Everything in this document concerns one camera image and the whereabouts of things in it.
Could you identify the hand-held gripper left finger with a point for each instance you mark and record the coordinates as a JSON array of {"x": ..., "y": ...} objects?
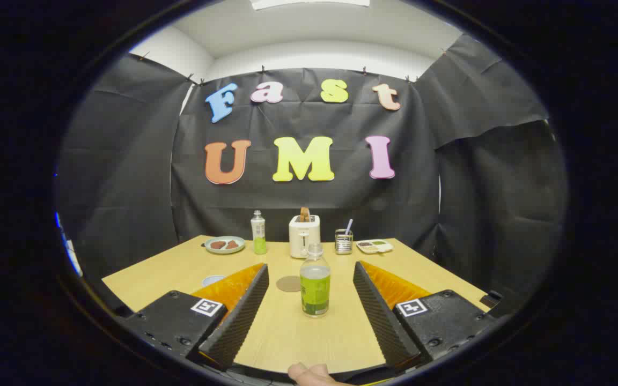
[{"x": 239, "y": 321}]

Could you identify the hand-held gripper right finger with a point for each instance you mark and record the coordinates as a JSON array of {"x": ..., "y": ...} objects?
[{"x": 381, "y": 321}]

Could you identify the light grey cup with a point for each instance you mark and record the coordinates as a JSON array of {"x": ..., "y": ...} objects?
[{"x": 212, "y": 280}]

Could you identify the round brown coaster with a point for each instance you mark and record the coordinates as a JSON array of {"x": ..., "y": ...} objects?
[{"x": 286, "y": 284}]

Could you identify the clear green juice bottle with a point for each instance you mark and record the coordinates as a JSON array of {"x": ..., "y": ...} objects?
[{"x": 315, "y": 295}]

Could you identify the slim green drink bottle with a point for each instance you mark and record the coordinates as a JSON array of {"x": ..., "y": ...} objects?
[{"x": 258, "y": 236}]

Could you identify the wooden table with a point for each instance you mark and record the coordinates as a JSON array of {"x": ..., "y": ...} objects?
[{"x": 298, "y": 343}]

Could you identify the pale green plate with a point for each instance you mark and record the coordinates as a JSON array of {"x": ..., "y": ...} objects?
[{"x": 224, "y": 251}]

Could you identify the white divided dish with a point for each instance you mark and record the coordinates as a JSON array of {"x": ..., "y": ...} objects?
[{"x": 374, "y": 246}]

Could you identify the metal spoon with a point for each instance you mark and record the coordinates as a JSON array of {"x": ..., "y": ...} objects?
[{"x": 348, "y": 226}]

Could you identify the white toaster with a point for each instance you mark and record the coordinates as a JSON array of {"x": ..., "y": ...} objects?
[{"x": 303, "y": 238}]

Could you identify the brown toast slice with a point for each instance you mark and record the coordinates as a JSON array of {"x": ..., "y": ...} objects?
[{"x": 305, "y": 213}]

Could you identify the black backdrop cloth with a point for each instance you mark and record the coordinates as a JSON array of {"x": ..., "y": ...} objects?
[{"x": 298, "y": 120}]

